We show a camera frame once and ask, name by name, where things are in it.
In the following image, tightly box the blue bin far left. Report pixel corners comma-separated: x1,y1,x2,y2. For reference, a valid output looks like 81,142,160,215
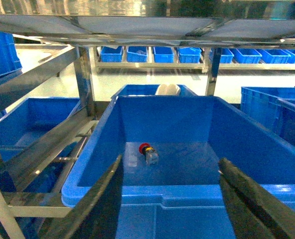
0,97,79,162

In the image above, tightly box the background shelf with bins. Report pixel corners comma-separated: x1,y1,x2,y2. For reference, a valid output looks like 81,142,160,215
94,46,295,73

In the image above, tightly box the blue plastic bin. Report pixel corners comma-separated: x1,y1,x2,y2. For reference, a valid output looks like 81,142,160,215
61,96,295,239
240,87,295,146

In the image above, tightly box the red mushroom push button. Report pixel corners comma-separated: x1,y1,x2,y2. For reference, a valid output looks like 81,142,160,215
139,143,159,165

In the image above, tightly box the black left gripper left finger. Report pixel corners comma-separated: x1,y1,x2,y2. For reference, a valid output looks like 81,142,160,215
38,154,124,239

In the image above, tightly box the blue bin behind centre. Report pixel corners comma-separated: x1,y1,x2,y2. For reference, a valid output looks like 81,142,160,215
111,84,197,99

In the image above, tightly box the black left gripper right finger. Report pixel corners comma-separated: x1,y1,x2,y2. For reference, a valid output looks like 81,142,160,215
218,158,295,239

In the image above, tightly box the blue plastic bin right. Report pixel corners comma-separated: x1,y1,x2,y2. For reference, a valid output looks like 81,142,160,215
240,87,295,146

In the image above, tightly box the blue plastic bin centre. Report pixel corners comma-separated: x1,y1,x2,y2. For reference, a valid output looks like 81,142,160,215
61,96,295,239

